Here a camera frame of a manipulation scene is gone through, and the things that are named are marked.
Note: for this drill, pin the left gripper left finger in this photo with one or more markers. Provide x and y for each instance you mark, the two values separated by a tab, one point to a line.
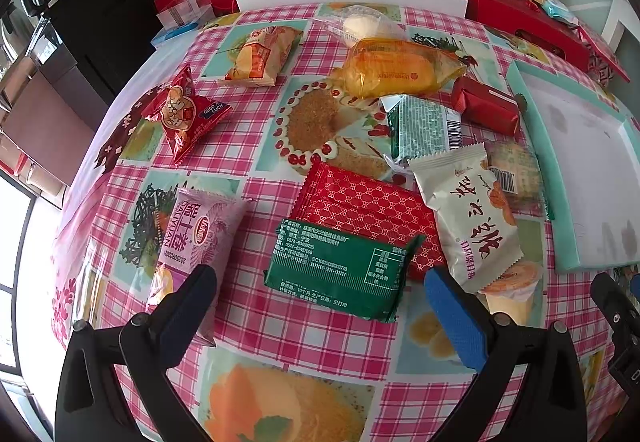
91	405

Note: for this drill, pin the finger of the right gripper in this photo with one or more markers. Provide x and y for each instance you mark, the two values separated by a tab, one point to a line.
622	317

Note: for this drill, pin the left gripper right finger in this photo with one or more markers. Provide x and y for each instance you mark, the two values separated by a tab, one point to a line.
550	405

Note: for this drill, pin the round orange jelly cup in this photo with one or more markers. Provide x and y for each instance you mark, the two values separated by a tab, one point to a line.
518	292

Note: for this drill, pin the white pastry packet red script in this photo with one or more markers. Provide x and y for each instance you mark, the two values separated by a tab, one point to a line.
475	226

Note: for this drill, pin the pink swiss roll packet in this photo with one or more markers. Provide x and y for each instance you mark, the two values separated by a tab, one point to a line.
200	230

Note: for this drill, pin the clear cookie packet barcode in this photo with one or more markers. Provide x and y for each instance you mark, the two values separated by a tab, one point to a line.
517	172

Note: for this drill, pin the dark green snack packet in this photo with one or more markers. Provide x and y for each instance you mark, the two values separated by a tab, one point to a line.
343	272

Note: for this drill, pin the small red box packet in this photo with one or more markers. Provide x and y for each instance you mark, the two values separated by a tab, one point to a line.
483	105

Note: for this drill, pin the red good luck snack bag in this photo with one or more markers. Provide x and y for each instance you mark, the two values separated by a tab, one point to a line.
185	116

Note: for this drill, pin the silver green cracker packet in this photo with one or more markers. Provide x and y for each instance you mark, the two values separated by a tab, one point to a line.
419	127

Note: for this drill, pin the red patterned foil packet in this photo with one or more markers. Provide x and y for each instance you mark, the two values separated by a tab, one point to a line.
356	204

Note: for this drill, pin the orange bread packet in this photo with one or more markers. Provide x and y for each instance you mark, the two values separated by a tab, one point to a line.
377	67

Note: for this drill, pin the orange swiss roll packet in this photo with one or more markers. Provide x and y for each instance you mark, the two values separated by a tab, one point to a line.
260	58

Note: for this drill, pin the clear bag white bun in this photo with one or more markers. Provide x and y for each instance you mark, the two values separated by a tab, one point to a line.
352	24

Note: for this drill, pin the teal cardboard tray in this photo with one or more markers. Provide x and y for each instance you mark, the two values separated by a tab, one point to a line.
588	155

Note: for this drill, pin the pink patterned tin box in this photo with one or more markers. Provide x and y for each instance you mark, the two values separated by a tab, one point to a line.
603	64

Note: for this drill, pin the pink plaid tablecloth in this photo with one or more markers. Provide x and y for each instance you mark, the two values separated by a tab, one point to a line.
368	380

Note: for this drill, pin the large red gift box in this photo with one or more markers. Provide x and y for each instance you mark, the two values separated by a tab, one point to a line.
526	19

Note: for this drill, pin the white shelf table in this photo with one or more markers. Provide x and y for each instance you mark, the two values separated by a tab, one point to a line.
621	19

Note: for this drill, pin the blue wet wipes pack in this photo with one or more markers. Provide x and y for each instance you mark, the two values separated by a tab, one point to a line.
558	11

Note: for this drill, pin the blue tissue box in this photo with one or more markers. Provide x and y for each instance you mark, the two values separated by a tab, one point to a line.
166	35

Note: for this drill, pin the black cabinet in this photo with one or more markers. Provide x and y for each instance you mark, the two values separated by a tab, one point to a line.
109	40

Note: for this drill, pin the clear plastic box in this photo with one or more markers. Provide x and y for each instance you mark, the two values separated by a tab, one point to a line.
174	14

